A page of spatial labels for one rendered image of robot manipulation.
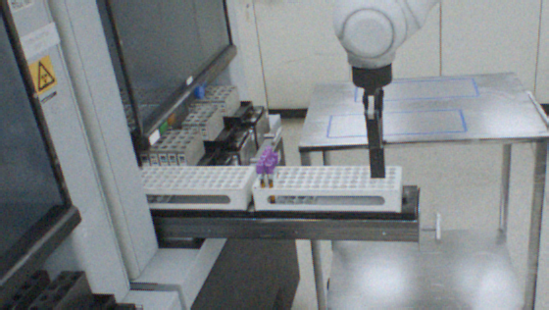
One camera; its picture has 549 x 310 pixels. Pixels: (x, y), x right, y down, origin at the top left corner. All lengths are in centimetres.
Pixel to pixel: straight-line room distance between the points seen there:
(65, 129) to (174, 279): 38
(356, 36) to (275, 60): 279
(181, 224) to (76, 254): 29
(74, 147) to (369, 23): 52
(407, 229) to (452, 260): 79
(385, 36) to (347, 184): 43
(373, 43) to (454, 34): 263
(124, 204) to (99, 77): 24
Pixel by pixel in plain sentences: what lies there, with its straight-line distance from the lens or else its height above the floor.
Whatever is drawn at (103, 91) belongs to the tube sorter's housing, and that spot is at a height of 111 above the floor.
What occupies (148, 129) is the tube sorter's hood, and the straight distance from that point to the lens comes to 128.
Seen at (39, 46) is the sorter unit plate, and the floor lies 123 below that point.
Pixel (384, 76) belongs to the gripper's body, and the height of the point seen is 109.
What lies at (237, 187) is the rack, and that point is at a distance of 128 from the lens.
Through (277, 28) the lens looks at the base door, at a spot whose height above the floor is 57.
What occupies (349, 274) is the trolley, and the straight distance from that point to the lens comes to 196.
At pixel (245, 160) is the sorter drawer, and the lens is 161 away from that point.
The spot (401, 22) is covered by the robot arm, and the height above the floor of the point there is 123.
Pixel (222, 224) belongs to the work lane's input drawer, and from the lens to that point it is 130.
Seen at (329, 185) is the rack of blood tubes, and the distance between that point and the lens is 124.
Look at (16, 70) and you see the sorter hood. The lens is 97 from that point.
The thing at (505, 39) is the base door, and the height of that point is 46.
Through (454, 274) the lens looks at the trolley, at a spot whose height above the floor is 28.
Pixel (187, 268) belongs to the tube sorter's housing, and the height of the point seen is 73.
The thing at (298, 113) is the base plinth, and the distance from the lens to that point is 382.
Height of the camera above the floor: 146
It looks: 27 degrees down
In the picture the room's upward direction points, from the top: 5 degrees counter-clockwise
